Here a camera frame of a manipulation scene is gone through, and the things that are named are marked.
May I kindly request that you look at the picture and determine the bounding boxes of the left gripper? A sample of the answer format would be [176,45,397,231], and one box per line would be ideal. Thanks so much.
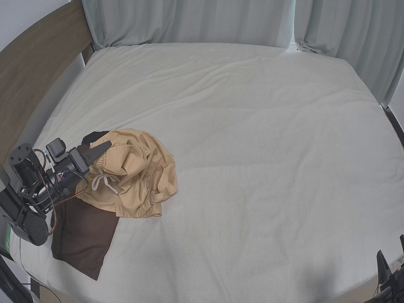
[47,140,112,198]

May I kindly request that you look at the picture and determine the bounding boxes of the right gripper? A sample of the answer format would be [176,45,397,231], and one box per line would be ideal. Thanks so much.
[376,234,404,303]

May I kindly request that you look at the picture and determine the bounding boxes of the tan shorts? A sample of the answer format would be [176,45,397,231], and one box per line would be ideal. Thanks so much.
[74,130,179,218]

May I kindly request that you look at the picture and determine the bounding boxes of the bed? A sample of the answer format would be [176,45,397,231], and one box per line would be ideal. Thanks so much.
[0,0,404,303]

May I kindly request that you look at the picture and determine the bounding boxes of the brown garment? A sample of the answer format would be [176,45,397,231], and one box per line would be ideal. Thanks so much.
[51,198,120,280]

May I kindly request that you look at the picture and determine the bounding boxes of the pale green curtain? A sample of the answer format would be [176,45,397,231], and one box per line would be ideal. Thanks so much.
[294,0,404,106]
[77,0,298,50]

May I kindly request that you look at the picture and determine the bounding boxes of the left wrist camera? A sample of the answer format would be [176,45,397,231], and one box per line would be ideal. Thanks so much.
[46,138,68,164]

